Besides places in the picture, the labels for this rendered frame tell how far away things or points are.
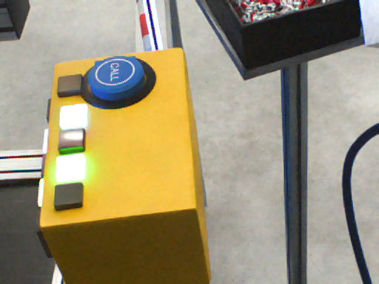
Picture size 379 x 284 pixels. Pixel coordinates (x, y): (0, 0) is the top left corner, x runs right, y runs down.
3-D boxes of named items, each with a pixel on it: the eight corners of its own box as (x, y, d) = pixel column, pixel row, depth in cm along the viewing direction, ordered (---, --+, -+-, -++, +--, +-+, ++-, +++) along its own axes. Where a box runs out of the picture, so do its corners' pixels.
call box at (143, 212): (214, 299, 53) (198, 205, 45) (75, 315, 53) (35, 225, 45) (198, 140, 63) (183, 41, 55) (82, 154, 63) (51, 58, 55)
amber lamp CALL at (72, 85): (83, 95, 52) (81, 89, 52) (58, 98, 52) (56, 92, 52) (84, 78, 54) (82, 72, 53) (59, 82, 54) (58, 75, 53)
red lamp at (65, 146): (86, 151, 49) (84, 146, 48) (59, 155, 49) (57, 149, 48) (86, 133, 50) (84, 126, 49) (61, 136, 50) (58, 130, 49)
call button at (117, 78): (146, 103, 52) (143, 84, 51) (91, 110, 52) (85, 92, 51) (145, 66, 55) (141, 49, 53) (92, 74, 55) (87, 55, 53)
